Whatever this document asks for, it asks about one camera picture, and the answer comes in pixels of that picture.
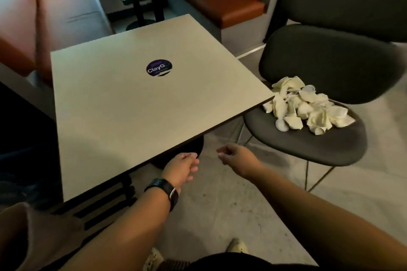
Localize person's beige shoe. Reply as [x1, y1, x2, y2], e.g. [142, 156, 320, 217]
[142, 247, 165, 271]
[226, 238, 249, 254]

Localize dark grey padded chair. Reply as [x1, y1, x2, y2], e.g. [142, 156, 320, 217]
[263, 0, 407, 43]
[237, 24, 407, 192]

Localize person's right forearm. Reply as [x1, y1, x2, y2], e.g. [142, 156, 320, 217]
[251, 166, 407, 271]

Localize person's right beige shoe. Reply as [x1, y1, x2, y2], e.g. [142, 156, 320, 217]
[226, 238, 249, 254]

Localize black round table base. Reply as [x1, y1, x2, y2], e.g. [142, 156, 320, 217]
[149, 136, 205, 170]

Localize person's right hand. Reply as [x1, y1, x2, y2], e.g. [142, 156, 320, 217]
[216, 143, 265, 181]

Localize black wristwatch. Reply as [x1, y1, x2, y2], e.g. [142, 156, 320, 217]
[144, 178, 179, 212]

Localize round purple sticker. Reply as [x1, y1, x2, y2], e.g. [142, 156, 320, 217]
[146, 59, 173, 77]

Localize person's left hand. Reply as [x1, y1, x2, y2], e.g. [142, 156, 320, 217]
[162, 152, 200, 194]

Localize person's black shorts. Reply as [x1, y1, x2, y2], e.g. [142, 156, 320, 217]
[165, 252, 319, 271]

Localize black slatted table frame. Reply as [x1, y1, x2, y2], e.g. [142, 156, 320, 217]
[50, 174, 138, 234]

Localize pink and orange sofa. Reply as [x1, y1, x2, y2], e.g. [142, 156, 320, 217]
[0, 0, 116, 88]

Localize person's left forearm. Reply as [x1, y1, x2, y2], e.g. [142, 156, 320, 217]
[60, 186, 173, 271]

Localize person's left beige shoe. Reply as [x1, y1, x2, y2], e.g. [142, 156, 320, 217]
[142, 247, 165, 271]

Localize pile of white petals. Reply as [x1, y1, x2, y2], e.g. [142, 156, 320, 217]
[263, 76, 356, 136]

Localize beige padded seat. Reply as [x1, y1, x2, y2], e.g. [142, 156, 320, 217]
[0, 202, 84, 271]

